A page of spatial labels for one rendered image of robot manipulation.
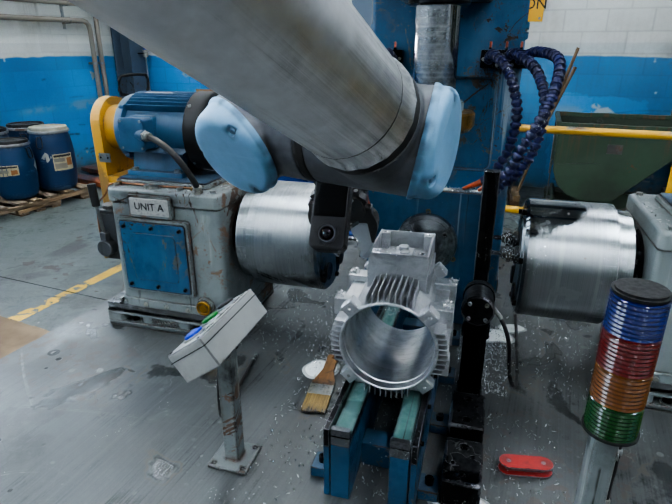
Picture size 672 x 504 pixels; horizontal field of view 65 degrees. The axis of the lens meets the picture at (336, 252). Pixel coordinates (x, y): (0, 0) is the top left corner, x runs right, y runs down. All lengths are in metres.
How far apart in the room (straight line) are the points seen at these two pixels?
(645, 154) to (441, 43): 4.21
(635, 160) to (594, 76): 1.29
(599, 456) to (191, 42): 0.65
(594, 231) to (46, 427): 1.09
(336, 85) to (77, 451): 0.90
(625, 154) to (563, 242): 4.14
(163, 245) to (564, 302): 0.87
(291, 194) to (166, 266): 0.34
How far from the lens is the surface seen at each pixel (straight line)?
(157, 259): 1.30
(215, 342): 0.78
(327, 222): 0.65
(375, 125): 0.35
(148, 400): 1.16
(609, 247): 1.11
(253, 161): 0.47
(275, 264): 1.19
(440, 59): 1.13
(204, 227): 1.22
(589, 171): 5.21
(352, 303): 0.83
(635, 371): 0.68
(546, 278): 1.10
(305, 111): 0.30
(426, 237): 0.96
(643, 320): 0.65
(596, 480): 0.78
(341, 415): 0.87
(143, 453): 1.04
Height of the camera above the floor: 1.46
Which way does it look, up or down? 21 degrees down
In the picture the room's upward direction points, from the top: straight up
